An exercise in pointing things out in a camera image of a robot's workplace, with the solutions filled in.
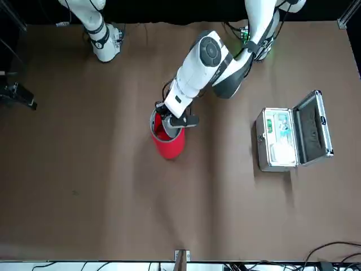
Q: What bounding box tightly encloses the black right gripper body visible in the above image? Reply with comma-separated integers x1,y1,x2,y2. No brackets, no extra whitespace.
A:
0,82,20,104

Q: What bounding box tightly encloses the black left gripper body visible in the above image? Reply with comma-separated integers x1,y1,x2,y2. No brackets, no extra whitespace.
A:
155,100,200,130

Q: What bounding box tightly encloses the red push-button trash can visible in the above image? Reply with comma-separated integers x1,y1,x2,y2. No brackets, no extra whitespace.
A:
149,108,187,160

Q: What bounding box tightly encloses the white teal medical packet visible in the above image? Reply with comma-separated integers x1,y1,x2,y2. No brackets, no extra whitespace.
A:
276,113,291,139

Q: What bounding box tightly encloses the white gauze pad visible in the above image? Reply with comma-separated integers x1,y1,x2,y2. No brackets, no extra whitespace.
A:
270,143,297,166

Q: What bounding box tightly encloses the black backdrop curtain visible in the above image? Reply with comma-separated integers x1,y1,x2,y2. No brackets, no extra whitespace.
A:
0,0,361,28

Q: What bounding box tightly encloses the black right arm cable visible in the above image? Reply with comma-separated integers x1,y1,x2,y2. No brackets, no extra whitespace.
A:
0,0,74,77

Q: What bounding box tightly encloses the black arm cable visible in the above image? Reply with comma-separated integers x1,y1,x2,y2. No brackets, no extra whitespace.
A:
161,0,290,115
0,0,74,77

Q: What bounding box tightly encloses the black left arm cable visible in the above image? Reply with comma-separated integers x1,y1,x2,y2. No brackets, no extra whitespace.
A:
161,0,290,115

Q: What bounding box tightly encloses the aluminium camera mount post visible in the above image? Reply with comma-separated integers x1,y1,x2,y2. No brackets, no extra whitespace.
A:
172,249,191,271

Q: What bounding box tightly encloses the aluminium frame profile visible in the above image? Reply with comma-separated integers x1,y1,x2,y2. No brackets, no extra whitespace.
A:
337,0,361,29

